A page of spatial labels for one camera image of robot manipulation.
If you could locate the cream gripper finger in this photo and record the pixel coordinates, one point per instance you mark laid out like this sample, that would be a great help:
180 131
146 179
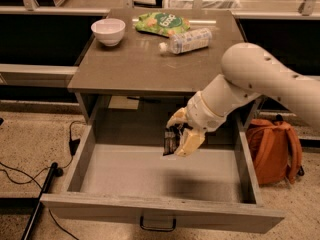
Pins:
179 117
190 141

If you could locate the open grey top drawer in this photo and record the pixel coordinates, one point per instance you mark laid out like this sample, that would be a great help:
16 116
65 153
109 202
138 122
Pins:
119 174

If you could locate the white ceramic bowl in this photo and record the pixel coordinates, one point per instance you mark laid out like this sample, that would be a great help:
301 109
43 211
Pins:
109 31

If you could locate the black drawer handle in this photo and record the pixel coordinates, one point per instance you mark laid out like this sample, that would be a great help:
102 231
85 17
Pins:
157 225

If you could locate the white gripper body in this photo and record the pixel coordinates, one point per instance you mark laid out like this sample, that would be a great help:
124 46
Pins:
202 113

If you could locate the clear plastic water bottle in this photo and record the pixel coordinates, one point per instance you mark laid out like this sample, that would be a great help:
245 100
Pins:
187 42

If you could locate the orange backpack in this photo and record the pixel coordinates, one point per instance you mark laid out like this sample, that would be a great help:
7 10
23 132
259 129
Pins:
275 150

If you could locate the black rxbar chocolate bar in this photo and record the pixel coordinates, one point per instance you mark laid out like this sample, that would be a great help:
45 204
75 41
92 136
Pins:
171 140

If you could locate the green snack bag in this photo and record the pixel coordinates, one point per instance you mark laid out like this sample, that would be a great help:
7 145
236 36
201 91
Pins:
162 24

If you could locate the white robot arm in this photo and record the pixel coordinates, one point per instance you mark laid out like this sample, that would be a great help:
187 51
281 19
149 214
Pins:
247 72

